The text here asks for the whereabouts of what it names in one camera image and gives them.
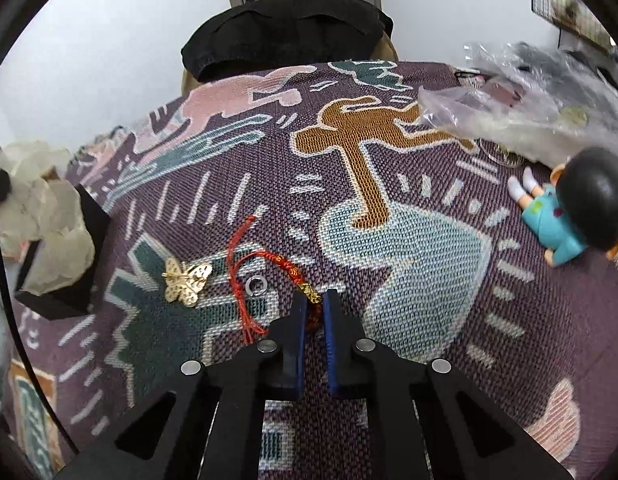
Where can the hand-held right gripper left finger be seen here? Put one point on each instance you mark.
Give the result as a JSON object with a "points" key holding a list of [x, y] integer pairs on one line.
{"points": [[299, 340]]}

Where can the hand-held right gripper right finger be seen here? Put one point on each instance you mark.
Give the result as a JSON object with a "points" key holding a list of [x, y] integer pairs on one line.
{"points": [[331, 340]]}

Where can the black square box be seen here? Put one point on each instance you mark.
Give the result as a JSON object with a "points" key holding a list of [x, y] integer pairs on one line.
{"points": [[96, 220]]}

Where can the crumpled translucent white plastic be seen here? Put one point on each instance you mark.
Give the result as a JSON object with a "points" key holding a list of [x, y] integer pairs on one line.
{"points": [[54, 200]]}

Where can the purple printed blanket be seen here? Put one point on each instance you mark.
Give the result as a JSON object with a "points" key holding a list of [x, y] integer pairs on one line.
{"points": [[424, 260]]}

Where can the gold butterfly brooch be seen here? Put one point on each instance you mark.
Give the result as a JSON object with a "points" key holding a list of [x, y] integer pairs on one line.
{"points": [[186, 285]]}

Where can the clear plastic bag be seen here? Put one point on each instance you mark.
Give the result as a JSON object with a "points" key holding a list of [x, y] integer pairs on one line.
{"points": [[514, 110]]}

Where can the tan chair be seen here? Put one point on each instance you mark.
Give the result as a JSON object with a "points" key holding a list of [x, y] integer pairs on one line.
{"points": [[389, 50]]}

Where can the black-haired toy figurine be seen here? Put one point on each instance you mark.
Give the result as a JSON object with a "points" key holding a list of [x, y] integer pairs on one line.
{"points": [[594, 195]]}

